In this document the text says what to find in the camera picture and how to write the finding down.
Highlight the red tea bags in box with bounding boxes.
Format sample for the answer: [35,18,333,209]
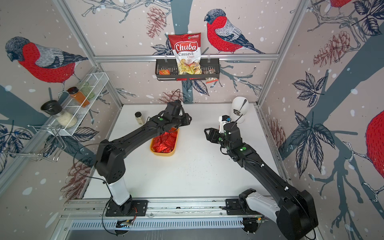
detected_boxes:
[151,128,178,154]

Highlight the snack packets in basket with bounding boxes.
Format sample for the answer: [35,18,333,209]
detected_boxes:
[156,69,220,83]

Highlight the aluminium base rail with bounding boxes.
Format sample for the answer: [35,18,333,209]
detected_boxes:
[59,195,313,220]

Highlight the black wire wall basket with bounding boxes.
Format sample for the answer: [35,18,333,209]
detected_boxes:
[155,59,220,81]

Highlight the white utensil holder cup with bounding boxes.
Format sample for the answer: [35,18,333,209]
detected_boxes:
[230,97,250,124]

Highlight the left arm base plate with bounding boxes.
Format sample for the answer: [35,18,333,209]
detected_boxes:
[106,199,149,217]

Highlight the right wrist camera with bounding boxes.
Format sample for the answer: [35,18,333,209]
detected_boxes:
[219,115,231,134]

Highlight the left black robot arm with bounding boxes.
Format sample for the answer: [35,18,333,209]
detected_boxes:
[95,100,192,209]

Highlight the green item on shelf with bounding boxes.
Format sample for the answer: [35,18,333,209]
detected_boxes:
[80,82,95,100]

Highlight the chrome wire rack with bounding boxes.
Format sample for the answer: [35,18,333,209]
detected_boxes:
[1,125,69,163]

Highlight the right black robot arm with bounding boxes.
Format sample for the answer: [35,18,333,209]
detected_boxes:
[204,122,319,240]

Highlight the white wire wall shelf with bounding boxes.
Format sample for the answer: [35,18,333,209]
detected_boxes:
[49,72,109,136]

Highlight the yellow plastic storage box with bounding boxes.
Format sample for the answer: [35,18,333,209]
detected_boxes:
[149,127,181,157]

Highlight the horizontal aluminium frame bar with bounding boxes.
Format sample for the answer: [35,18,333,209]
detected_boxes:
[93,53,281,63]

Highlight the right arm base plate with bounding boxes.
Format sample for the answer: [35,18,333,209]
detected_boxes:
[221,199,262,216]

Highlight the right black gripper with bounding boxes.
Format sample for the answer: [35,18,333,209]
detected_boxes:
[203,128,232,152]

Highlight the glass jar with white grains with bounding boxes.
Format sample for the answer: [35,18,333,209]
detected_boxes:
[41,100,78,129]

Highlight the metal spoon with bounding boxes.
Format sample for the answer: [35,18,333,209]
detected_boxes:
[234,99,248,116]

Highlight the Chuba cassava chips bag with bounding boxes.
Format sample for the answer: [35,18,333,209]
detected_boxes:
[169,33,203,75]

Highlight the orange spice jar black lid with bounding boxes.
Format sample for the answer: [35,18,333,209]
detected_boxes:
[67,87,90,108]

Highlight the small glass spice jar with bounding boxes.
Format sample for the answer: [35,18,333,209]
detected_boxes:
[135,112,146,125]

